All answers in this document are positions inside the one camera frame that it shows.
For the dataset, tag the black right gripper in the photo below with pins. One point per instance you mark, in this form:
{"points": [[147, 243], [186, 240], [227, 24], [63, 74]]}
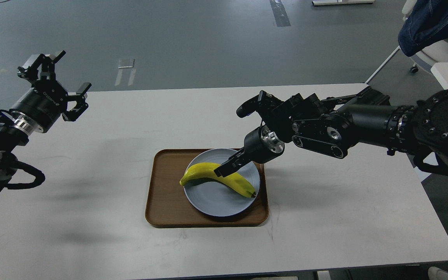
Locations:
{"points": [[260, 146]]}

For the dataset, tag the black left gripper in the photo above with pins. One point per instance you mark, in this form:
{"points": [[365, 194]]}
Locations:
{"points": [[45, 106]]}

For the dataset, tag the yellow banana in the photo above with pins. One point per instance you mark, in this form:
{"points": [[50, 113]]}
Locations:
{"points": [[234, 181]]}

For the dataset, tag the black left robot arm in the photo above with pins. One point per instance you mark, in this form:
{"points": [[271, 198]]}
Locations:
{"points": [[14, 132]]}

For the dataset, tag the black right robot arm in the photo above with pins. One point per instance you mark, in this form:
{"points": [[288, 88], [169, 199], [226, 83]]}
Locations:
{"points": [[333, 125]]}

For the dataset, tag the brown wooden tray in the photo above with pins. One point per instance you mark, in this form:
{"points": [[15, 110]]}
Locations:
{"points": [[167, 205]]}

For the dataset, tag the white shoe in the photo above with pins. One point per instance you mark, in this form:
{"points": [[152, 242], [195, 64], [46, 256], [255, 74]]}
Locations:
{"points": [[435, 273]]}

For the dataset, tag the blue denim jacket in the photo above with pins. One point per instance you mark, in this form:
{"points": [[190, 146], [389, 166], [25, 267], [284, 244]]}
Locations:
{"points": [[427, 24]]}

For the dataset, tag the white office chair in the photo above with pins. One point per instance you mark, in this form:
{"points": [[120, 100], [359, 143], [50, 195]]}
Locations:
{"points": [[427, 57]]}

